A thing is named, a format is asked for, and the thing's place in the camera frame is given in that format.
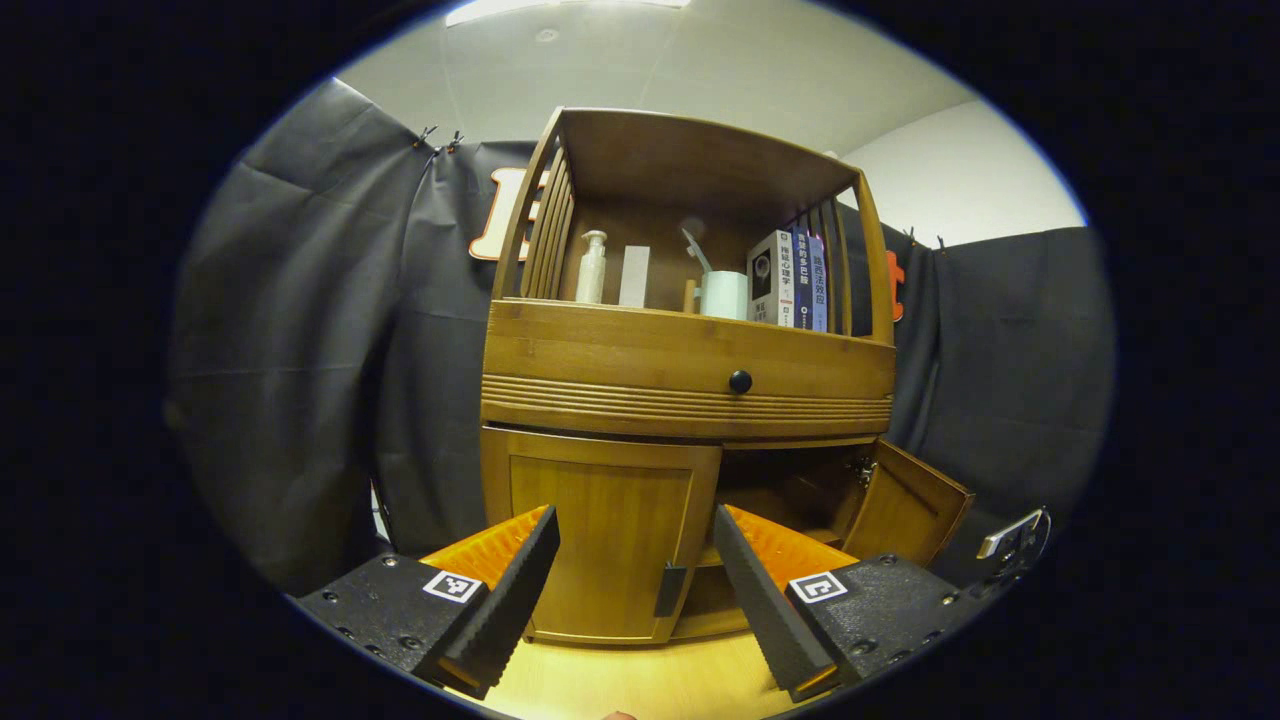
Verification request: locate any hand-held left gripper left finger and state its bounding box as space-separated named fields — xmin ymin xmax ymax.
xmin=295 ymin=503 xmax=562 ymax=702

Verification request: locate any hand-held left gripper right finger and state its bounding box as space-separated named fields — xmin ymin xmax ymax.
xmin=712 ymin=503 xmax=986 ymax=704

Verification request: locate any wooden shoe cabinet door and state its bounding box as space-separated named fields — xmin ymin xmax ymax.
xmin=482 ymin=428 xmax=723 ymax=646
xmin=840 ymin=437 xmax=976 ymax=569

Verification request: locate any wooden double-door shoe cabinet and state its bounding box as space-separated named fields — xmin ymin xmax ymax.
xmin=478 ymin=105 xmax=976 ymax=646

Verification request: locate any wooden ribbed drawer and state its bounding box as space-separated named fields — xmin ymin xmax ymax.
xmin=480 ymin=298 xmax=898 ymax=441

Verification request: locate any white cup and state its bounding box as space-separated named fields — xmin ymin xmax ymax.
xmin=700 ymin=270 xmax=750 ymax=321

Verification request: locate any light blue book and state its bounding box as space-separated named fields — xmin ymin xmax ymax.
xmin=806 ymin=235 xmax=829 ymax=334

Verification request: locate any black backdrop cloth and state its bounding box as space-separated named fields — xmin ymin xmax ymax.
xmin=168 ymin=78 xmax=1116 ymax=596

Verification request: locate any white pump bottle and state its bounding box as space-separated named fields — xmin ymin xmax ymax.
xmin=576 ymin=230 xmax=609 ymax=305

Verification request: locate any tall white carton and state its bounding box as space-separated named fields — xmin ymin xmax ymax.
xmin=618 ymin=245 xmax=652 ymax=309

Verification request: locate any ceiling light panel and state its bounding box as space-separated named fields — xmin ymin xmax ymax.
xmin=445 ymin=0 xmax=691 ymax=28

